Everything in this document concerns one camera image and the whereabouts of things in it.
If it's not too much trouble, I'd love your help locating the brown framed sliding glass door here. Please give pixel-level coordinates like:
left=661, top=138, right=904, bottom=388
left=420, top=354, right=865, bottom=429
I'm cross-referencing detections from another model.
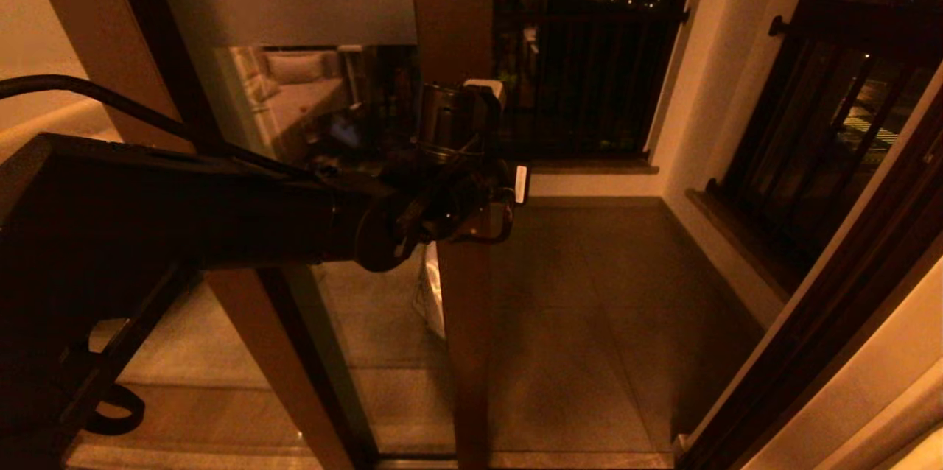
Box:
left=144, top=0, right=496, bottom=470

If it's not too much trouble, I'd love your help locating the dark wooden door jamb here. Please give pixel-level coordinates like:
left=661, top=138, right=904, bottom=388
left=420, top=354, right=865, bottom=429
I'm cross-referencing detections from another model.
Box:
left=672, top=83, right=943, bottom=470

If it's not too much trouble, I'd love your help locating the brown framed fixed glass panel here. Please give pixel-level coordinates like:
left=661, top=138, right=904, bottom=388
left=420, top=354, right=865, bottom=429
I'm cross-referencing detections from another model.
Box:
left=0, top=0, right=376, bottom=470

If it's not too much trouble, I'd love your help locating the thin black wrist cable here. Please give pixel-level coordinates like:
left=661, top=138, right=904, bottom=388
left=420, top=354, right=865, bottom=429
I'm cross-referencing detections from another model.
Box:
left=435, top=194, right=516, bottom=245

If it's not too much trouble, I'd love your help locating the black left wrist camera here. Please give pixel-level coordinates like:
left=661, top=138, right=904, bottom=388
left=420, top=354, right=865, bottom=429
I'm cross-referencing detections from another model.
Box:
left=463, top=78, right=506, bottom=108

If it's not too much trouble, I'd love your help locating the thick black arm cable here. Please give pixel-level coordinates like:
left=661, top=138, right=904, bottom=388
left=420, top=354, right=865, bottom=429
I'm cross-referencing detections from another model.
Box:
left=0, top=74, right=318, bottom=178

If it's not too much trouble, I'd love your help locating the black strap loop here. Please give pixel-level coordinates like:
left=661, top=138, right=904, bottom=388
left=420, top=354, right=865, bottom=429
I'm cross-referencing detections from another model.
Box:
left=83, top=383, right=147, bottom=436

